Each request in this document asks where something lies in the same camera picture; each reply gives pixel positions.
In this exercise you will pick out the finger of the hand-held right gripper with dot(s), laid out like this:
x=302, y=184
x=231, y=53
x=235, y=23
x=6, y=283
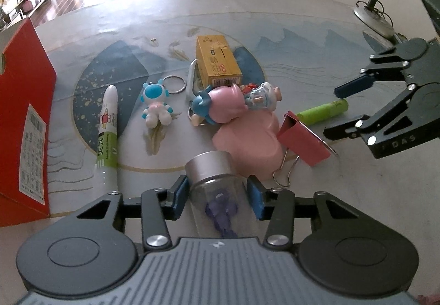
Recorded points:
x=354, y=86
x=343, y=131

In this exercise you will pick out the small red toy piece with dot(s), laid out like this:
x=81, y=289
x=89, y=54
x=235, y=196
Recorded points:
x=248, y=86

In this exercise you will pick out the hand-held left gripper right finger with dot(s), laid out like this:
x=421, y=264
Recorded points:
x=256, y=200

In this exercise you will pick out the green tube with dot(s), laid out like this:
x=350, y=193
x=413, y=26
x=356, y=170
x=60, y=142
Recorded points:
x=323, y=110

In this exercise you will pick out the red cardboard box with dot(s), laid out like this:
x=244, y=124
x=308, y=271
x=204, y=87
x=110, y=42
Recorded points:
x=20, y=84

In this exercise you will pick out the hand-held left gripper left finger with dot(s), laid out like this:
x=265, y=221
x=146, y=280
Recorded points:
x=180, y=196

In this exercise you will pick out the pink binder clip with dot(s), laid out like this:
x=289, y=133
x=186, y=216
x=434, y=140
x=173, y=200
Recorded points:
x=299, y=140

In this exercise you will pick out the glass jar with silver lid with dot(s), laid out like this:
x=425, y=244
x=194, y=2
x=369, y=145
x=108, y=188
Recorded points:
x=209, y=167

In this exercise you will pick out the yellow small carton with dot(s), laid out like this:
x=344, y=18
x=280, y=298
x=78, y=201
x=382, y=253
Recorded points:
x=215, y=57

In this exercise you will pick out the pink doll with blue hair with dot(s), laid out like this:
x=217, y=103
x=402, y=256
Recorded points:
x=223, y=103

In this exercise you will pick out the pink duck toy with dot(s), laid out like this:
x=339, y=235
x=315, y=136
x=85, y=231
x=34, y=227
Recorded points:
x=247, y=140

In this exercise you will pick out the white carabiner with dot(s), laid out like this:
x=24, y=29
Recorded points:
x=191, y=78

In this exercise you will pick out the white green glue pen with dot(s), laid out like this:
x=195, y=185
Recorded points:
x=106, y=133

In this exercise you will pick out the small purple figurine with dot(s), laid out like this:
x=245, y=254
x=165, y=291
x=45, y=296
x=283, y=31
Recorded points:
x=221, y=212

